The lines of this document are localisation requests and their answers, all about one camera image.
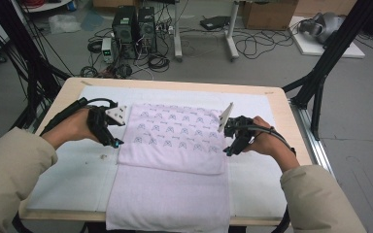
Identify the flat black device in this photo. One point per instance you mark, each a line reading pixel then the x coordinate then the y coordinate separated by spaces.
pixel 215 22

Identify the grey robot head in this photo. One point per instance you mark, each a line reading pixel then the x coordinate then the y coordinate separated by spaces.
pixel 327 26

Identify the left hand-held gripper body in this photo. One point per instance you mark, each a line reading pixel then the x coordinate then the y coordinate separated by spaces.
pixel 116 115

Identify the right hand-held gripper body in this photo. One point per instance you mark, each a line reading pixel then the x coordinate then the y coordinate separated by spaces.
pixel 231 129

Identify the white round table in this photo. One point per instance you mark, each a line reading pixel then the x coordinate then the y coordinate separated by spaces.
pixel 45 6

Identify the white floor board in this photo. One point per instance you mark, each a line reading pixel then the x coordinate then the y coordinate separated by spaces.
pixel 311 47

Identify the large cardboard box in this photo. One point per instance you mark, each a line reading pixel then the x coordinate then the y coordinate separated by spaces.
pixel 268 14

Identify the black metal frame post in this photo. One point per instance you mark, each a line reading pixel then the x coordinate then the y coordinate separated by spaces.
pixel 22 42
pixel 333 48

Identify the person's right hand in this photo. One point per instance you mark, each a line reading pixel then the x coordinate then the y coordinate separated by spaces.
pixel 268 145

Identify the white power strip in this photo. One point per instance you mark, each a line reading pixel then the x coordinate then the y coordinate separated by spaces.
pixel 165 29

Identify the wide black computer tower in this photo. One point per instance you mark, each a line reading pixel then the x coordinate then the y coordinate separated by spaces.
pixel 124 32

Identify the white grid mat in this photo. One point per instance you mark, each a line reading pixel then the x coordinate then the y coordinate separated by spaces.
pixel 77 178

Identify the clear plastic bag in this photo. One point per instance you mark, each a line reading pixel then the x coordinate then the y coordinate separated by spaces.
pixel 64 23

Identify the white power supply unit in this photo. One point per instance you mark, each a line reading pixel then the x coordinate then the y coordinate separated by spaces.
pixel 107 50

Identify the person's left hand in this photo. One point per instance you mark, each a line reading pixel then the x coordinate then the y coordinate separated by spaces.
pixel 71 127

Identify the white desk leg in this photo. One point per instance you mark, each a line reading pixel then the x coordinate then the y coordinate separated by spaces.
pixel 177 35
pixel 231 35

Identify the narrow black computer tower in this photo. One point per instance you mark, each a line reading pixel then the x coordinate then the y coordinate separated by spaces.
pixel 147 30

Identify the lilac towel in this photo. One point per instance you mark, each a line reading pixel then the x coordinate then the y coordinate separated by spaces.
pixel 168 194

